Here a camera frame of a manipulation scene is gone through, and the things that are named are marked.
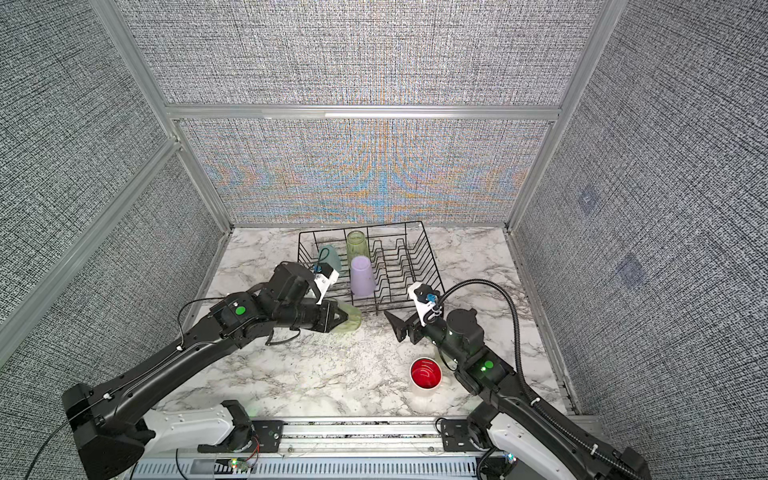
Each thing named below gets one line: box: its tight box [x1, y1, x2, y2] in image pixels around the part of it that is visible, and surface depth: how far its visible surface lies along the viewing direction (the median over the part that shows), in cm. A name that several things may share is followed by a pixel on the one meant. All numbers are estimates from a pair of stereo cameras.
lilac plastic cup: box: [350, 255, 376, 297], surface depth 93 cm
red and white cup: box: [409, 356, 443, 391], surface depth 80 cm
